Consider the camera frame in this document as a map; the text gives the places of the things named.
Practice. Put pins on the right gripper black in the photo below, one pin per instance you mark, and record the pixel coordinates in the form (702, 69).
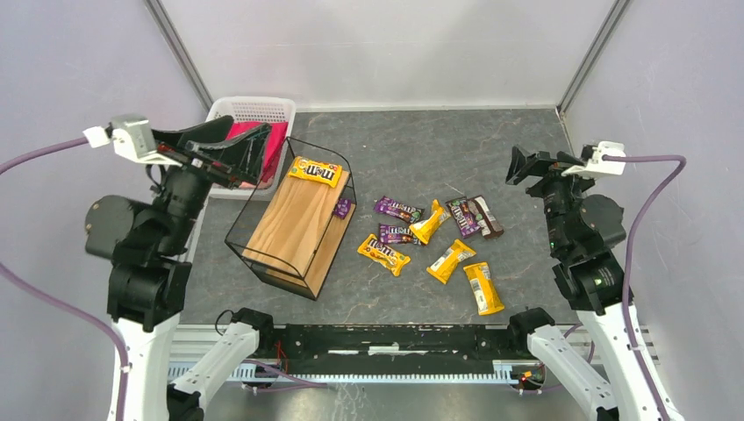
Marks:
(546, 172)

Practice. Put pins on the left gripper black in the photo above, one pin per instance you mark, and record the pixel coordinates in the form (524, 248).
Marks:
(205, 164)

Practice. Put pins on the yellow candy bag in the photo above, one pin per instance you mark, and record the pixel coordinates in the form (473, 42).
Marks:
(379, 252)
(315, 171)
(443, 268)
(481, 283)
(424, 229)

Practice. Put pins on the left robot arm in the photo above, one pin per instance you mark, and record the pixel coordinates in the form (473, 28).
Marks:
(145, 244)

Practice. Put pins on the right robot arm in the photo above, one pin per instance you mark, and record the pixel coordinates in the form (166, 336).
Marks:
(583, 230)

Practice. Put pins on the brown candy bag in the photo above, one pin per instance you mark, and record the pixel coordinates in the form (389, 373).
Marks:
(490, 227)

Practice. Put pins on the purple candy bag right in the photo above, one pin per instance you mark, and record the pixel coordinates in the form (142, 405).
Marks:
(459, 210)

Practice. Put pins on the yellow candy bag on shelf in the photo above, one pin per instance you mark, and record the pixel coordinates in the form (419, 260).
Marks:
(315, 171)

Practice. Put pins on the small purple candy bag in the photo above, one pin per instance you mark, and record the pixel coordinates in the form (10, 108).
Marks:
(342, 208)

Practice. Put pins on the purple candy bag upper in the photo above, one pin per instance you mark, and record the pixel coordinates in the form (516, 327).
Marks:
(393, 208)

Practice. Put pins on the purple candy bag lower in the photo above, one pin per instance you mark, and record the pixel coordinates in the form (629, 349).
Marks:
(393, 234)

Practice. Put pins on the white plastic basket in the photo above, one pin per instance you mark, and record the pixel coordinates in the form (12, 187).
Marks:
(264, 109)

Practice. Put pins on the pink cloth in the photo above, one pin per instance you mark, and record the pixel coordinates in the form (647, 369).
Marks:
(273, 148)

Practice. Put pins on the left corner aluminium profile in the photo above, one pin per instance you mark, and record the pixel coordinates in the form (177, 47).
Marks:
(180, 52)

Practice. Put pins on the corner aluminium profile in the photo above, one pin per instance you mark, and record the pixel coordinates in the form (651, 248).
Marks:
(180, 52)
(593, 53)

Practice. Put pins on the right corner aluminium profile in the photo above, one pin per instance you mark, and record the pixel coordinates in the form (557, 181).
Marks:
(593, 53)

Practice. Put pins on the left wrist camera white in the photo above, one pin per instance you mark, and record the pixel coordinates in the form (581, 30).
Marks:
(132, 138)

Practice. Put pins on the wooden wire shelf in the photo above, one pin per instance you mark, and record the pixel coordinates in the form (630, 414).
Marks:
(290, 242)

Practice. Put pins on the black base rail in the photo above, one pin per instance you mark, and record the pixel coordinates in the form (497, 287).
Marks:
(391, 349)

